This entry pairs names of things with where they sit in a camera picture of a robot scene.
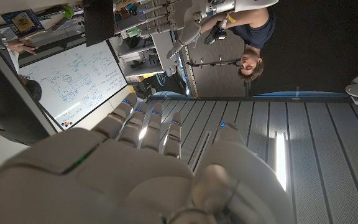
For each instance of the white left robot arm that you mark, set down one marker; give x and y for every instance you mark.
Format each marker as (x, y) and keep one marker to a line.
(253, 3)

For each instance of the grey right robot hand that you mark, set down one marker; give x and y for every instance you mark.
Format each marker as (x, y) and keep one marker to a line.
(126, 180)

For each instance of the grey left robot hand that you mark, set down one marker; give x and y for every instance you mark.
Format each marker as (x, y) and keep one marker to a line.
(186, 18)

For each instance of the standing person in dark shirt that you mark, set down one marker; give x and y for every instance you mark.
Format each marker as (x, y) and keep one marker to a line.
(256, 34)

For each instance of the blue and yellow small box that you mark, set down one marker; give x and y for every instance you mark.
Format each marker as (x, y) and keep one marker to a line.
(23, 21)

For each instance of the black computer monitor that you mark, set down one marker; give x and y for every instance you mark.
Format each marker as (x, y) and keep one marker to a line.
(8, 109)

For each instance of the small green object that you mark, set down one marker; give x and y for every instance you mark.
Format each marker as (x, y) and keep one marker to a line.
(68, 12)

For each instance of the ceiling light strip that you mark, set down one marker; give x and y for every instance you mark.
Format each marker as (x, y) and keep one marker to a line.
(280, 161)

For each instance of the white shelf unit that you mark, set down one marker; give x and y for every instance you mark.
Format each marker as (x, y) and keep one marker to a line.
(141, 65)

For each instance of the whiteboard with blue writing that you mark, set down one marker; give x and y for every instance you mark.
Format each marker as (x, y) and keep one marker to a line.
(73, 84)

